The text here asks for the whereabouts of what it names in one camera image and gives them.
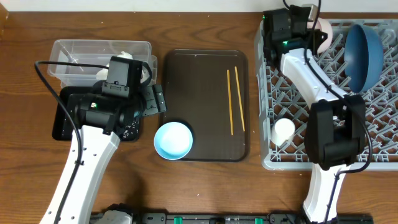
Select wooden chopstick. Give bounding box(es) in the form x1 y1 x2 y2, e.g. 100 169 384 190
234 66 246 132
226 70 234 136

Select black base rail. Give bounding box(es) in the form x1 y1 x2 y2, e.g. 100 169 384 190
90 203 374 224

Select left wooden chopstick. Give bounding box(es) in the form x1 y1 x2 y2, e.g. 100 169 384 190
226 70 234 136

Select pink bowl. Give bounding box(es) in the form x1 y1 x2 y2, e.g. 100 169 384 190
305 18 333 54

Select grey dishwasher rack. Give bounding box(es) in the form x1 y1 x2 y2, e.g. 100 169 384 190
254 19 397 171

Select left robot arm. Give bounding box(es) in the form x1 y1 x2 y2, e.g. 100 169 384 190
34 56 167 223

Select light blue bowl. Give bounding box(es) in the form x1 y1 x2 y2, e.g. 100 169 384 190
154 122 193 161

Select white napkin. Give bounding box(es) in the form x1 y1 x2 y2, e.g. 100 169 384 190
96 51 149 83

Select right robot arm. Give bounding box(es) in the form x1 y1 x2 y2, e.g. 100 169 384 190
262 5 369 223

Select white cup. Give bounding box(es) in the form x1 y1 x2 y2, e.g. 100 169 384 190
271 118 295 147

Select dark brown serving tray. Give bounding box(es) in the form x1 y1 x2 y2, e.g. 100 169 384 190
160 49 250 162

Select right wooden chopstick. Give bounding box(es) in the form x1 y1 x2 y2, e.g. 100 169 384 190
234 66 246 132

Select clear plastic waste bin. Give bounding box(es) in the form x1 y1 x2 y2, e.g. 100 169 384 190
47 39 157 87

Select dark blue plate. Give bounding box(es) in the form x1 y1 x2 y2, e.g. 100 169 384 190
344 24 384 93

